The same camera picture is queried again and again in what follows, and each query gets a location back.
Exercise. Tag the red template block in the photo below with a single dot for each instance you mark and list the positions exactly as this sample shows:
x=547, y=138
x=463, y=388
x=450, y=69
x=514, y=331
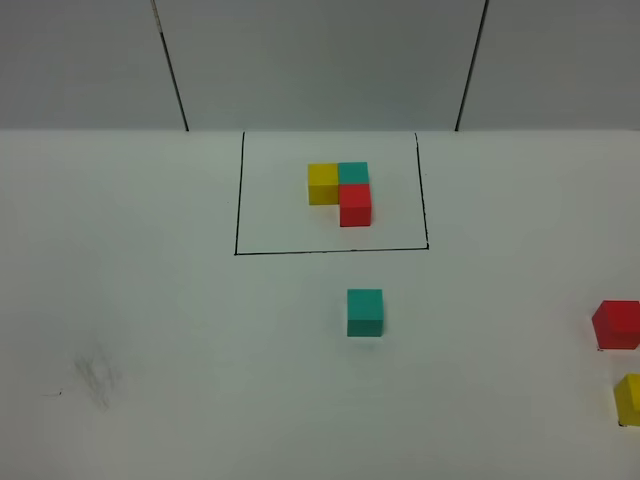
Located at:
x=355, y=207

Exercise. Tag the yellow template block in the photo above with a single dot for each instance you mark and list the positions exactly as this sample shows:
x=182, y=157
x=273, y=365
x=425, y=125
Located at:
x=323, y=183

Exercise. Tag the teal template block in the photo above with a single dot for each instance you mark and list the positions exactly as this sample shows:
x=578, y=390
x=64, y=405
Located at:
x=353, y=173

